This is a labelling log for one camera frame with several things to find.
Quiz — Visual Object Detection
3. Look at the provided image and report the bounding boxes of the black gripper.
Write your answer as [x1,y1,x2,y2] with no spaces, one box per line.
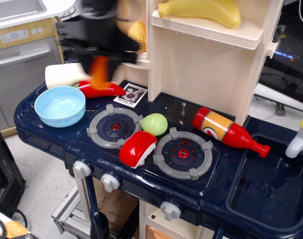
[56,17,139,79]

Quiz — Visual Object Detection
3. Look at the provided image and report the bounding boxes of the orange toy carrot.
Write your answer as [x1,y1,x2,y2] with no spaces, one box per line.
[90,56,110,90]

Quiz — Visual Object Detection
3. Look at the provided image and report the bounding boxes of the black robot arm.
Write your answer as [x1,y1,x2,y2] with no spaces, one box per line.
[56,0,139,81]

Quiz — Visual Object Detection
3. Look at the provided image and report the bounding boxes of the light blue plastic bowl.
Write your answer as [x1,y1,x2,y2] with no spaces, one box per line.
[34,86,86,128]

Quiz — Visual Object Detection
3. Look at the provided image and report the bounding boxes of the red toy chili pepper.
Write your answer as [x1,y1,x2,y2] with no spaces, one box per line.
[72,80,126,99]

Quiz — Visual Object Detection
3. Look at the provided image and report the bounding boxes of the white toy bottle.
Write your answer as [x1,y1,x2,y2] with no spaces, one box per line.
[45,63,91,89]

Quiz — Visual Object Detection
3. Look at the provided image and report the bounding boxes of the yellow toy corn cob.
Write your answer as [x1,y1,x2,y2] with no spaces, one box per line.
[128,21,147,52]

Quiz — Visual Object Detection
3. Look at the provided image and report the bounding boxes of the black white sticker label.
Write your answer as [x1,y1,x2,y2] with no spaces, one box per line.
[114,83,148,108]

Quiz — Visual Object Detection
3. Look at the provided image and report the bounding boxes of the left grey stove burner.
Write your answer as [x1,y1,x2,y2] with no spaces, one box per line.
[86,104,143,149]

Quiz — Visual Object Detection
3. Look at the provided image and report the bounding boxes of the grey stove burner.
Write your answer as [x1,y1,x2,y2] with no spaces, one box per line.
[153,127,213,181]
[86,104,143,149]

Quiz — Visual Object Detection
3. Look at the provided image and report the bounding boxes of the wooden grey toy dishwasher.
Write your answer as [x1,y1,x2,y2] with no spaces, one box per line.
[0,0,76,137]

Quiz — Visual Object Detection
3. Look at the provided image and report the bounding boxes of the green toy pear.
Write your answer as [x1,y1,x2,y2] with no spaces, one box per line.
[140,113,168,136]

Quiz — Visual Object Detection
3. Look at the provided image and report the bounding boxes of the red white toy sushi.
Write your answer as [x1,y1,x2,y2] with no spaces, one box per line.
[119,130,157,169]

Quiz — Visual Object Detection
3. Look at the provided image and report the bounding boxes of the left grey stove knob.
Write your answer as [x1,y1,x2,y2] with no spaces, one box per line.
[73,161,92,179]

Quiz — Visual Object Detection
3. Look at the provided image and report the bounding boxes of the grey stove knob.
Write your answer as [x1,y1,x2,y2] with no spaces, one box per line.
[101,173,120,193]
[73,161,92,179]
[160,202,181,222]

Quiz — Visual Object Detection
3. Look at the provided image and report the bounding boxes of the cream toy kitchen shelf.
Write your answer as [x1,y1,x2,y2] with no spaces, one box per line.
[111,0,284,126]

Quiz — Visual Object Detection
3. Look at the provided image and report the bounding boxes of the middle grey stove knob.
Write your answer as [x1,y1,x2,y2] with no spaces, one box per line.
[101,173,120,193]

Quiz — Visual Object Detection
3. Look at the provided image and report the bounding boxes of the right grey stove burner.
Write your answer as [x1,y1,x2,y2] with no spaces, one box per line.
[153,127,213,181]

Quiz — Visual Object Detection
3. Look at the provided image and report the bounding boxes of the yellow toy banana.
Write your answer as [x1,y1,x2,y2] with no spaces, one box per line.
[158,0,241,28]

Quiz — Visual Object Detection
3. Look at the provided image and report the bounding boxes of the red toy ketchup bottle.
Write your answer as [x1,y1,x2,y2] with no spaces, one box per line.
[192,107,270,158]

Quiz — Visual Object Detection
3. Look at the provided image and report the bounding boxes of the navy toy kitchen counter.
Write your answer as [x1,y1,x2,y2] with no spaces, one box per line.
[14,85,303,239]

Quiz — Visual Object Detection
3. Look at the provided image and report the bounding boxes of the black computer case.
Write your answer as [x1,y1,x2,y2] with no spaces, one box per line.
[0,132,25,217]

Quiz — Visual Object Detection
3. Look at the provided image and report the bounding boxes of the right grey stove knob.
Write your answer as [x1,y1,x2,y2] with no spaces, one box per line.
[160,202,181,222]

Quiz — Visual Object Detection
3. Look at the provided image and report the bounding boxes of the aluminium frame stand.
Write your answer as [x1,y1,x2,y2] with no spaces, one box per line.
[51,174,91,239]

